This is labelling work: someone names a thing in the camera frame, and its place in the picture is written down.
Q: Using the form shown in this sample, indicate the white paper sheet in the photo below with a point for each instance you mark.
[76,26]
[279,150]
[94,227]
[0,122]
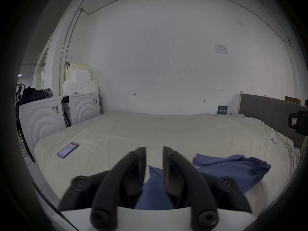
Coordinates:
[221,48]

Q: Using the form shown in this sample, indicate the black device with red label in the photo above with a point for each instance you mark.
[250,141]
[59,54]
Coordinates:
[299,123]

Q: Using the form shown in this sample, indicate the dark blue sign card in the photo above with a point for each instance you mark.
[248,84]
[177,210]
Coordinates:
[222,110]

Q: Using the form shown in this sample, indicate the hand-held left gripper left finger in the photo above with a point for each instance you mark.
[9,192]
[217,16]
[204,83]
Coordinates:
[120,177]

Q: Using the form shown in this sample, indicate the smartphone with lit screen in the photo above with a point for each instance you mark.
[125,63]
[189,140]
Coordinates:
[68,150]

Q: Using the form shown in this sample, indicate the white foam packing blocks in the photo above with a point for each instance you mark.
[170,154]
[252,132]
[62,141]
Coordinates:
[80,80]

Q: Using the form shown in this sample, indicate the dark blue shirt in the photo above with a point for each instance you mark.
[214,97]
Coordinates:
[231,169]

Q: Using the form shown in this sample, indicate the bed with beige sheet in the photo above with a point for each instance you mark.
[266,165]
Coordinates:
[168,131]

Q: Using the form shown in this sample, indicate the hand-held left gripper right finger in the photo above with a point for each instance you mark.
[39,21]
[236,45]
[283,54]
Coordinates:
[182,177]

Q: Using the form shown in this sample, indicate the white washing machine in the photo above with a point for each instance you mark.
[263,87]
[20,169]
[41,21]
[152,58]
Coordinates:
[41,121]
[84,109]

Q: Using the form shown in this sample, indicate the dark clothing pile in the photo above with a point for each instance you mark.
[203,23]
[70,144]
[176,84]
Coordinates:
[32,94]

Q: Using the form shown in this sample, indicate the grey padded headboard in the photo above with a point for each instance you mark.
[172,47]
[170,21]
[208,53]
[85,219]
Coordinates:
[267,112]

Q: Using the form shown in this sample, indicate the small white cloth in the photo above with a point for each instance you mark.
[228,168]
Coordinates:
[273,138]

